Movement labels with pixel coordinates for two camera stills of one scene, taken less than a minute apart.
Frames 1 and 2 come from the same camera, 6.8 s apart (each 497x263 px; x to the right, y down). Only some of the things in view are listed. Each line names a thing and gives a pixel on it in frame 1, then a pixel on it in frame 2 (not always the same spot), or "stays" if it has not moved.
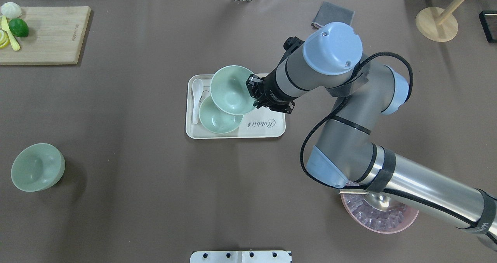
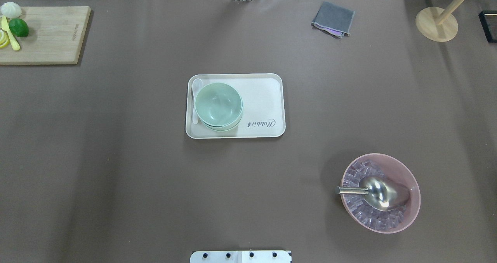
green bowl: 37,167 → 218,104
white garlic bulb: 11,10 stays
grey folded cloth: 329,12 stays
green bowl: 229,91 → 218,108
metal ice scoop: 380,201 stays
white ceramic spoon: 197,87 stays
